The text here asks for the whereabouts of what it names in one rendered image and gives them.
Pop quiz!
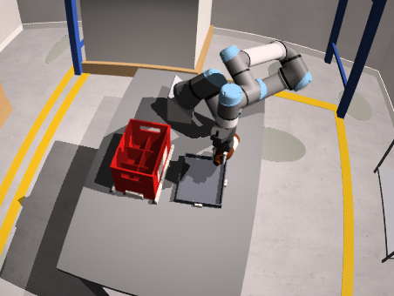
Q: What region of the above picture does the red plastic crate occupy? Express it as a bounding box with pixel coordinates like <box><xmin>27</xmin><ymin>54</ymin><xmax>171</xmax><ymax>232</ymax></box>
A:
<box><xmin>110</xmin><ymin>118</ymin><xmax>170</xmax><ymax>200</ymax></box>

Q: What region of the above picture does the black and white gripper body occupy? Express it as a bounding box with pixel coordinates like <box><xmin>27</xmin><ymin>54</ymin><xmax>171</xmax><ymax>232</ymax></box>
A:
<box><xmin>210</xmin><ymin>114</ymin><xmax>238</xmax><ymax>152</ymax></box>

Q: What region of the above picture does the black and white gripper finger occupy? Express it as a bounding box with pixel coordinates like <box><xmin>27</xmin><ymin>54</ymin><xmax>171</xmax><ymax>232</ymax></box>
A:
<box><xmin>221</xmin><ymin>151</ymin><xmax>228</xmax><ymax>165</ymax></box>
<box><xmin>212</xmin><ymin>147</ymin><xmax>217</xmax><ymax>161</ymax></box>

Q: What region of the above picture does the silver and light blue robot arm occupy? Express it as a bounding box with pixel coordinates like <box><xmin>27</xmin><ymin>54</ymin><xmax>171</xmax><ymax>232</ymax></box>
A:
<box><xmin>173</xmin><ymin>40</ymin><xmax>312</xmax><ymax>122</ymax></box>

